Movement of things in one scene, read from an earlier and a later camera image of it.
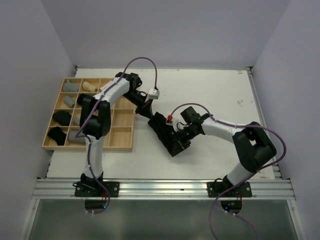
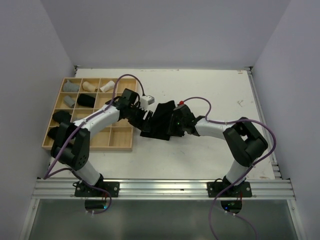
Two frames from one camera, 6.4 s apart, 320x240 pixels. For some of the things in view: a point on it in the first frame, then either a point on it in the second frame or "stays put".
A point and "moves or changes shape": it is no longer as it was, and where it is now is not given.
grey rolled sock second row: [69, 100] stays put
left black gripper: [145, 108] → [143, 125]
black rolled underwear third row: [62, 117] stays put
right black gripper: [180, 144] → [172, 131]
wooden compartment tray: [63, 127] stays put
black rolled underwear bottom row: [57, 134] stays put
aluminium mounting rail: [232, 187] stays put
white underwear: [110, 82] stays put
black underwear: [163, 131] moves or changes shape
